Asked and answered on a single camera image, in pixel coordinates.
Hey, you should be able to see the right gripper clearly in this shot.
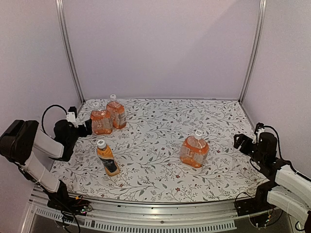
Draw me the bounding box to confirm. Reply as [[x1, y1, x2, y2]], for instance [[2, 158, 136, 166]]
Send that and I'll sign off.
[[234, 134, 265, 166]]

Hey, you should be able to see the small orange black bottle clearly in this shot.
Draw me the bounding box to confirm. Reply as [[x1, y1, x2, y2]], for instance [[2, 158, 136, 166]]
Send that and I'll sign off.
[[97, 139, 120, 176]]

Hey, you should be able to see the white bottle cap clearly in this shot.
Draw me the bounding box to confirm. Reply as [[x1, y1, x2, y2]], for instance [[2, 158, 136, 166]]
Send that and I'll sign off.
[[194, 130, 203, 140]]

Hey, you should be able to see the large orange juice bottle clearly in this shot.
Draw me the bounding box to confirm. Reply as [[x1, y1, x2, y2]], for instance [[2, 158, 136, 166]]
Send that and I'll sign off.
[[179, 135, 209, 168]]

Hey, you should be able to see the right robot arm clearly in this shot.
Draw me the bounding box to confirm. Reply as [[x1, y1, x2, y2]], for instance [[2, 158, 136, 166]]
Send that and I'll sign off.
[[234, 132, 311, 233]]

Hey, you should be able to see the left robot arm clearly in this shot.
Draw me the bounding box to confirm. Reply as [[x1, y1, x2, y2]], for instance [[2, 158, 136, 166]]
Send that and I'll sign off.
[[0, 120, 92, 215]]

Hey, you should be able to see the orange bottle back left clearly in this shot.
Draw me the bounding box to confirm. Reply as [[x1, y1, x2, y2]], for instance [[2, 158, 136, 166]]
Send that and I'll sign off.
[[90, 101, 113, 134]]

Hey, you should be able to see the orange bottle back right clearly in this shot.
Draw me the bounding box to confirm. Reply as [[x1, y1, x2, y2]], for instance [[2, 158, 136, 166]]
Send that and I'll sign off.
[[106, 94, 126, 129]]

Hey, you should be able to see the floral patterned table mat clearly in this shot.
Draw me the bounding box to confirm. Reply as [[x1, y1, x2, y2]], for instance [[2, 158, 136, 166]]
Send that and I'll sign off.
[[51, 99, 266, 202]]

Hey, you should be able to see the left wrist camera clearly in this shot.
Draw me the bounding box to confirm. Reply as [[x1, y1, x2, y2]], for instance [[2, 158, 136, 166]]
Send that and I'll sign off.
[[66, 106, 78, 128]]

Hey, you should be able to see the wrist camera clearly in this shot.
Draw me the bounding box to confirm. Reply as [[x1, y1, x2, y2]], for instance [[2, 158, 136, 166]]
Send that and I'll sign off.
[[252, 122, 265, 144], [66, 106, 78, 128]]

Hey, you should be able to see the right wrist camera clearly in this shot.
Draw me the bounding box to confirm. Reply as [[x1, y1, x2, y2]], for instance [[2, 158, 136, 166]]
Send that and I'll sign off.
[[252, 122, 265, 144]]

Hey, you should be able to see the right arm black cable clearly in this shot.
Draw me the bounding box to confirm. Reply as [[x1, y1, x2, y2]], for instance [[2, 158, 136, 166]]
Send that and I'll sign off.
[[263, 125, 294, 170]]

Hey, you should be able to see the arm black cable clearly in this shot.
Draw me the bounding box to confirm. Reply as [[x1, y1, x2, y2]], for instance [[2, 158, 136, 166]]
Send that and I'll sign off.
[[41, 104, 69, 139], [263, 125, 294, 170]]

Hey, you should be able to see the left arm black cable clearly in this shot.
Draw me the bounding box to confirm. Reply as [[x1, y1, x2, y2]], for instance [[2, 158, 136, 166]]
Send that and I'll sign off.
[[41, 104, 69, 139]]

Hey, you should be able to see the front aluminium rail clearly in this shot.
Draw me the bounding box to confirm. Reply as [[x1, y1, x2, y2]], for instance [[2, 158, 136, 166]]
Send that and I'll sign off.
[[19, 188, 295, 233]]

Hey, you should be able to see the left aluminium frame post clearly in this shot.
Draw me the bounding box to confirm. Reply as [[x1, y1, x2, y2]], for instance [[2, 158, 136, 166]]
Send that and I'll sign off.
[[55, 0, 85, 103]]

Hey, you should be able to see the aluminium frame post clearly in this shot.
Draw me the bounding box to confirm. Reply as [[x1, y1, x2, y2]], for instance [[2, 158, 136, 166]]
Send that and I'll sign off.
[[239, 0, 267, 104], [55, 0, 85, 103]]

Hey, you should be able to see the right aluminium frame post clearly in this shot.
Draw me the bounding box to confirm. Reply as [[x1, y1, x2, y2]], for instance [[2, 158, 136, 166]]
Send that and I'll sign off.
[[239, 0, 267, 104]]

